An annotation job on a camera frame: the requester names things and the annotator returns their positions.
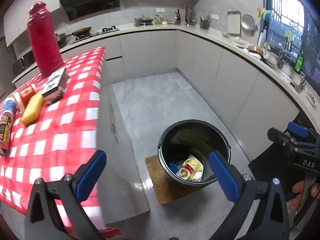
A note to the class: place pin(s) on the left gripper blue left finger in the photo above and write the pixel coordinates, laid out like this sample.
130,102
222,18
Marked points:
88,174

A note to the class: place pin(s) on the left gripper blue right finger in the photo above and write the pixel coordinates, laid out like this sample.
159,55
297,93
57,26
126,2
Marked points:
227,176

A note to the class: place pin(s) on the blue cloth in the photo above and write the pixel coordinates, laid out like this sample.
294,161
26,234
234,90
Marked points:
173,167

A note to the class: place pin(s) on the black trash bucket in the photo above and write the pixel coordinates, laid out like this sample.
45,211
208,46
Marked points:
195,137

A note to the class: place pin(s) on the person right hand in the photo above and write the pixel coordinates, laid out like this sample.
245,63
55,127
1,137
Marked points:
298,189

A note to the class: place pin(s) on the food wrapper in bucket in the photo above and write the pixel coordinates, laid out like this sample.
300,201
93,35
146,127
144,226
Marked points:
190,170

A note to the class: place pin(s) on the red checkered tablecloth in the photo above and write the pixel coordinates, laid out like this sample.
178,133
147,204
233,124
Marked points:
38,175

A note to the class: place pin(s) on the wooden board under bucket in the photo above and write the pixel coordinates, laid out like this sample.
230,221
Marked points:
166,189

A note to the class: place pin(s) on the long snack tube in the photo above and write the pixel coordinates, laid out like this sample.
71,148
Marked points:
5,132

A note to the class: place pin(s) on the green white scrub pad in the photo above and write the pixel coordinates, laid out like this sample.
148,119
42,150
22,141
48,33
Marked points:
55,87

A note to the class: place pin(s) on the blue white small cup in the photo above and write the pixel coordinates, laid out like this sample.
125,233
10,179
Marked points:
9,107

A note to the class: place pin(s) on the round metal strainer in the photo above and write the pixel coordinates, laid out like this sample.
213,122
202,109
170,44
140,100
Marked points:
248,22

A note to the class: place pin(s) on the red thermos flask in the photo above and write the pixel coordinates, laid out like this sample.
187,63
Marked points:
43,40

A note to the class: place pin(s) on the black microwave oven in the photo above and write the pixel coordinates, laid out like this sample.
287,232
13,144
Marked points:
23,63

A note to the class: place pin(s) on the white cutting board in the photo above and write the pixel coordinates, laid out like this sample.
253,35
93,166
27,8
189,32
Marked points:
234,23

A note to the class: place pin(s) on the black utensil holder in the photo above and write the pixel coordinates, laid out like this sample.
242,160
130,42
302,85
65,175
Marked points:
205,22

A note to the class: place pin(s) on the wok on stove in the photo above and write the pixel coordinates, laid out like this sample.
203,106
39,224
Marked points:
82,32

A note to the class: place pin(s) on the gas stove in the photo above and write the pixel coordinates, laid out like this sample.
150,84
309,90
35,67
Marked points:
96,33

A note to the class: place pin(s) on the black range hood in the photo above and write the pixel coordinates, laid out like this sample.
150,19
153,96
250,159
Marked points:
79,8

